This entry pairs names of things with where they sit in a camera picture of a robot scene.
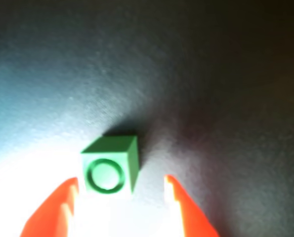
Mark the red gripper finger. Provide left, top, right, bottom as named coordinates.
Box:
left=165, top=174, right=221, bottom=237
left=19, top=176, right=79, bottom=237

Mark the green cube with ring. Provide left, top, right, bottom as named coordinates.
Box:
left=80, top=134, right=139, bottom=195

